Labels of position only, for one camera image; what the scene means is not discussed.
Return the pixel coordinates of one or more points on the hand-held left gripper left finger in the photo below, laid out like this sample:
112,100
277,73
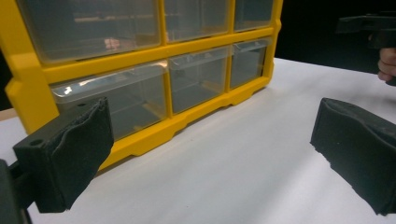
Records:
65,155

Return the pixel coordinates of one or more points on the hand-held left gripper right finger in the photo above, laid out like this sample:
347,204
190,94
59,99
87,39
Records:
358,149

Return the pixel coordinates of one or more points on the yellow plastic organizer cabinet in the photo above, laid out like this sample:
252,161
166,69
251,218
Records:
28,77

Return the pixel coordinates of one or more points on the grid of clear plastic drawers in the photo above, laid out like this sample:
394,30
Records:
130,99

